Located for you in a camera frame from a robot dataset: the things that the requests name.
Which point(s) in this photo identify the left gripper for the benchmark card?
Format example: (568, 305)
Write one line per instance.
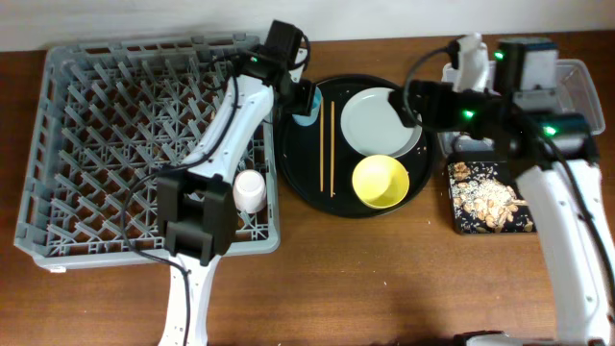
(306, 100)

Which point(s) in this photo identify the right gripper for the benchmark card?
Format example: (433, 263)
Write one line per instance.
(445, 101)

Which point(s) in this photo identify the light blue plastic cup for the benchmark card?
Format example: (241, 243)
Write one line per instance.
(308, 120)

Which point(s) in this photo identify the grey round plate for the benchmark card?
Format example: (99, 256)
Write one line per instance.
(371, 126)

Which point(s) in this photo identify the yellow bowl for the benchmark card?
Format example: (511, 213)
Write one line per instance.
(380, 182)

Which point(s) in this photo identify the pink plastic cup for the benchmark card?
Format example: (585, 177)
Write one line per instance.
(249, 191)

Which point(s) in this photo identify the food scraps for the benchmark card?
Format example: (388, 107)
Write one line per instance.
(485, 199)

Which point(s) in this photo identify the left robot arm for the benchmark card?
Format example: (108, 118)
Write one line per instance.
(196, 212)

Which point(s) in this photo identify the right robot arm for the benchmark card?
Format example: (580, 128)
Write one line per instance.
(510, 97)

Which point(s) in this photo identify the grey plastic dishwasher rack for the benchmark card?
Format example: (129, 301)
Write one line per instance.
(108, 114)

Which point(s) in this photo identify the left wooden chopstick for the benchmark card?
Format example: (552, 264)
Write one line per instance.
(321, 145)

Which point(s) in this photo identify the wooden chopstick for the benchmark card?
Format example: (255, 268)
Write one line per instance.
(332, 147)
(321, 145)

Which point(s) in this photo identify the round black serving tray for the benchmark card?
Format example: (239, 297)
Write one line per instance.
(297, 154)

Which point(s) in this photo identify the right wooden chopstick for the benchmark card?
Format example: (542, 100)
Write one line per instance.
(332, 147)

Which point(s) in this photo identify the black rectangular tray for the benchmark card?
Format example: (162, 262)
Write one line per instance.
(461, 221)

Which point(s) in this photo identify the clear plastic bin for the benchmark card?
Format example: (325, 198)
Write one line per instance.
(576, 92)

